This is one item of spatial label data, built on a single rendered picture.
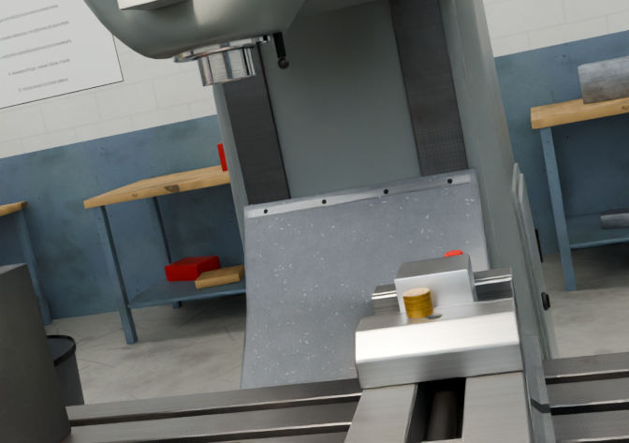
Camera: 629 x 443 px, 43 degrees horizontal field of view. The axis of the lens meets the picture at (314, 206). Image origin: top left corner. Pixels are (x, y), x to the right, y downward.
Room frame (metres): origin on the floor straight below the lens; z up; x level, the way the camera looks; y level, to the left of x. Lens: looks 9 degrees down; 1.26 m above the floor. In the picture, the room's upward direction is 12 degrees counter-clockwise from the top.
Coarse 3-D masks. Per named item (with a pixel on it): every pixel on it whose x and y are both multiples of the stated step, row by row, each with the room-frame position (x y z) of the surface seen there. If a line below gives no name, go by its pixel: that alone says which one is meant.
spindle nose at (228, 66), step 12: (240, 48) 0.68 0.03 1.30; (204, 60) 0.68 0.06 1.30; (216, 60) 0.67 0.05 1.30; (228, 60) 0.67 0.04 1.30; (240, 60) 0.67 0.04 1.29; (252, 60) 0.69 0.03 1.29; (204, 72) 0.68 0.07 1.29; (216, 72) 0.67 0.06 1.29; (228, 72) 0.67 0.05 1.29; (240, 72) 0.67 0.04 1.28; (252, 72) 0.68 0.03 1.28; (204, 84) 0.68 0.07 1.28
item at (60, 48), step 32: (0, 0) 5.59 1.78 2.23; (32, 0) 5.52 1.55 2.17; (64, 0) 5.46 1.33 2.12; (0, 32) 5.61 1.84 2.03; (32, 32) 5.54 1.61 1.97; (64, 32) 5.47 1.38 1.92; (96, 32) 5.41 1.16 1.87; (0, 64) 5.63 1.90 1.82; (32, 64) 5.56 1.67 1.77; (64, 64) 5.49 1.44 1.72; (96, 64) 5.42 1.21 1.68; (0, 96) 5.65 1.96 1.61; (32, 96) 5.58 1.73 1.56
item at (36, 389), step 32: (0, 288) 0.76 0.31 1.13; (32, 288) 0.80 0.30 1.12; (0, 320) 0.75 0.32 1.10; (32, 320) 0.79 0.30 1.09; (0, 352) 0.74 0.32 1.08; (32, 352) 0.78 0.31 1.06; (0, 384) 0.74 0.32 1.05; (32, 384) 0.77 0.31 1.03; (0, 416) 0.73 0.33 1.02; (32, 416) 0.76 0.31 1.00; (64, 416) 0.80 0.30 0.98
